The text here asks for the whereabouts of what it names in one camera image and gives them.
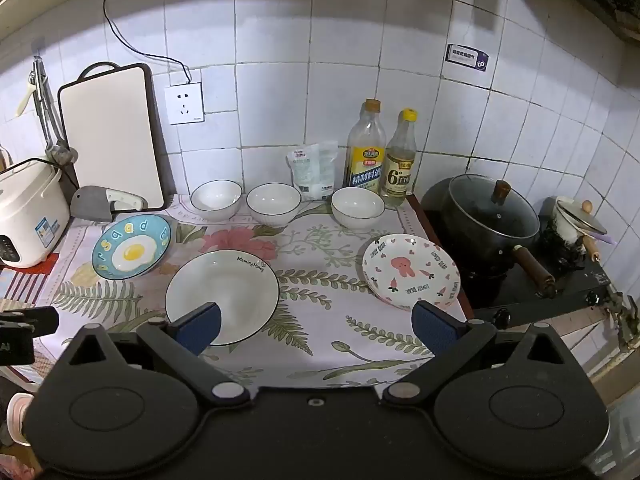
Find clear vinegar bottle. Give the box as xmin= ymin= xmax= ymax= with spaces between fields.
xmin=380 ymin=108 xmax=419 ymax=207

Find metal ladle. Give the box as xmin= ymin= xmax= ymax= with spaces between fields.
xmin=31 ymin=60 xmax=64 ymax=163

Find white bowl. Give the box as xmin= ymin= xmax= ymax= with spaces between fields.
xmin=246 ymin=183 xmax=303 ymax=226
xmin=331 ymin=187 xmax=386 ymax=233
xmin=190 ymin=180 xmax=244 ymax=221

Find white cutting board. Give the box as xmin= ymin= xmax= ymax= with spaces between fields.
xmin=56 ymin=61 xmax=166 ymax=211

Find white salt bag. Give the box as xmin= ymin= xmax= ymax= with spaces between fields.
xmin=286 ymin=143 xmax=337 ymax=201

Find white wall socket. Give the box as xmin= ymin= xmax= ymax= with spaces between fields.
xmin=165 ymin=82 xmax=205 ymax=126

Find blue fried egg plate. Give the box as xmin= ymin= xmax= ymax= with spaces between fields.
xmin=91 ymin=214 xmax=172 ymax=281

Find purple white wall sticker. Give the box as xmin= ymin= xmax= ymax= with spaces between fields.
xmin=446 ymin=43 xmax=489 ymax=74

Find black cable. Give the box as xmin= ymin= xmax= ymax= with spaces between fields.
xmin=102 ymin=0 xmax=194 ymax=86

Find pink rabbit print plate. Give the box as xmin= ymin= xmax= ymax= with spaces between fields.
xmin=361 ymin=234 xmax=462 ymax=311

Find yellow label cooking wine bottle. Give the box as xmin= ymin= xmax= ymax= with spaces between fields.
xmin=343 ymin=99 xmax=388 ymax=195

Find floral tablecloth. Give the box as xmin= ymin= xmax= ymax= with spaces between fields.
xmin=30 ymin=192 xmax=474 ymax=397

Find small white pot lid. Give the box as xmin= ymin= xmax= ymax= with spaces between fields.
xmin=556 ymin=198 xmax=609 ymax=237

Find red striped cloth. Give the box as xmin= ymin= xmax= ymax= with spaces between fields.
xmin=0 ymin=265 xmax=57 ymax=312

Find small white enamel pot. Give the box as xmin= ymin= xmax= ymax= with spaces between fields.
xmin=552 ymin=196 xmax=609 ymax=262

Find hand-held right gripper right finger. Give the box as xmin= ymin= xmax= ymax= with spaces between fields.
xmin=382 ymin=302 xmax=569 ymax=408

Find black cooking pot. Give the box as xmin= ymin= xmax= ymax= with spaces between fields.
xmin=440 ymin=174 xmax=559 ymax=299

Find hanging metal utensils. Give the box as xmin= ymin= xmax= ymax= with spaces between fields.
xmin=39 ymin=72 xmax=79 ymax=166

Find cleaver with grey sheath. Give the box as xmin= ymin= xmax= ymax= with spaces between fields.
xmin=70 ymin=186 xmax=149 ymax=224

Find white rice cooker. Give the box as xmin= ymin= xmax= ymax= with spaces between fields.
xmin=0 ymin=157 xmax=71 ymax=270

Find white rice paddle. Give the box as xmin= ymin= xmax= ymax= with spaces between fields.
xmin=17 ymin=79 xmax=40 ymax=117

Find white pink round container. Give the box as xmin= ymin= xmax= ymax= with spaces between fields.
xmin=7 ymin=392 xmax=35 ymax=447

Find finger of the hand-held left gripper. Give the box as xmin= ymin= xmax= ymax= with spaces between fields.
xmin=0 ymin=306 xmax=60 ymax=337

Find black gas stove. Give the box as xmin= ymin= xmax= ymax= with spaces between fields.
xmin=420 ymin=179 xmax=627 ymax=332

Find large white plate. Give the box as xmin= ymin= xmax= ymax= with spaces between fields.
xmin=165 ymin=250 xmax=281 ymax=347

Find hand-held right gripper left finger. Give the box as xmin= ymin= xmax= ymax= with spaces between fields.
xmin=66 ymin=302 xmax=252 ymax=408

